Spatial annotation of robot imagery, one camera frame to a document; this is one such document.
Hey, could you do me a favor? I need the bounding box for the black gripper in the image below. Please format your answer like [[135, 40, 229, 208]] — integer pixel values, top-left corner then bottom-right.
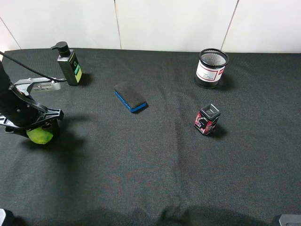
[[0, 65, 64, 137]]

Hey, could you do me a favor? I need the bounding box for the green lime fruit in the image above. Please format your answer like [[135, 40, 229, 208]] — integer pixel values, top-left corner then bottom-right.
[[26, 128, 54, 145]]

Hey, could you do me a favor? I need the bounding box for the grey robot base right corner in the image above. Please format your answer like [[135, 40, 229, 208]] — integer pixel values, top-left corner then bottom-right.
[[279, 214, 301, 226]]

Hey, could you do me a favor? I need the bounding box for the black pump dispenser bottle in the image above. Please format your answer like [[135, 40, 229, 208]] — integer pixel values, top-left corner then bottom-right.
[[51, 41, 82, 86]]

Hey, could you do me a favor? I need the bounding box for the black table cloth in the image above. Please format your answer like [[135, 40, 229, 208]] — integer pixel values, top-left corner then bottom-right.
[[0, 48, 301, 226]]

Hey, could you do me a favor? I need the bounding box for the blue black board eraser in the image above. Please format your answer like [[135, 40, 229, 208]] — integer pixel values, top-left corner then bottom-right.
[[113, 82, 148, 113]]

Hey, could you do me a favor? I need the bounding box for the black red small box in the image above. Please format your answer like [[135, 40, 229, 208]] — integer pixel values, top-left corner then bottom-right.
[[194, 104, 221, 136]]

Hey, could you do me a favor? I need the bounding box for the black mesh pen holder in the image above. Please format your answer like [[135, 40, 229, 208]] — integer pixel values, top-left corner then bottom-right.
[[195, 48, 229, 89]]

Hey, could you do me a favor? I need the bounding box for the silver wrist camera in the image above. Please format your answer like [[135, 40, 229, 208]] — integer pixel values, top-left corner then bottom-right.
[[14, 78, 61, 96]]

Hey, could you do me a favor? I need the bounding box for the black camera cable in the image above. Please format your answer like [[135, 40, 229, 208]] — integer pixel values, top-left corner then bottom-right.
[[0, 50, 67, 83]]

